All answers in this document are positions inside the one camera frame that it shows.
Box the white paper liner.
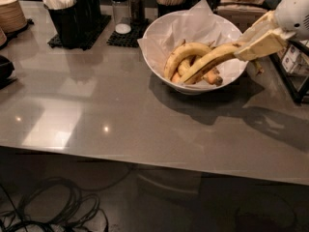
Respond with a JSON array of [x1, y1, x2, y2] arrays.
[[138, 0, 242, 95]]

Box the dark object left edge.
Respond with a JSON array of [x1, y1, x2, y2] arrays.
[[0, 55, 14, 81]]

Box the black cutlery holder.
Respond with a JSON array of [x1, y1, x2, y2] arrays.
[[45, 5, 79, 47], [75, 0, 100, 32]]

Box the black mat centre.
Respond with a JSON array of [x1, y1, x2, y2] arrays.
[[107, 18, 150, 47]]

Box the salt shaker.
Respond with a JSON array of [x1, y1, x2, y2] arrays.
[[111, 0, 131, 35]]

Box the black mat left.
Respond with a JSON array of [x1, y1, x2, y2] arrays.
[[47, 14, 111, 50]]

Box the white bowl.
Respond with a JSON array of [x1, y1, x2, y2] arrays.
[[138, 11, 246, 95]]

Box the pepper shaker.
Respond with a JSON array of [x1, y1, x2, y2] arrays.
[[129, 0, 145, 25]]

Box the stack of brown bowls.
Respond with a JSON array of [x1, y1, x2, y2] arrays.
[[0, 0, 27, 33]]

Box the yellow banana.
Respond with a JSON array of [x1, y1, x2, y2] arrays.
[[163, 42, 211, 79], [180, 42, 262, 84]]

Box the black cutlery holder rear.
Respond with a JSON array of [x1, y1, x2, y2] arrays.
[[75, 0, 100, 32]]

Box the black mat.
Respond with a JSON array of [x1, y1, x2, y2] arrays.
[[47, 14, 111, 50], [107, 18, 150, 47]]

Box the black cables on floor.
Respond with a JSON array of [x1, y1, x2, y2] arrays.
[[0, 177, 110, 232]]

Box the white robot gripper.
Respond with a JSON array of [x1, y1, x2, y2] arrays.
[[234, 0, 309, 61]]

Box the black cutlery holder front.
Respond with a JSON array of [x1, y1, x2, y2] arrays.
[[45, 5, 79, 47]]

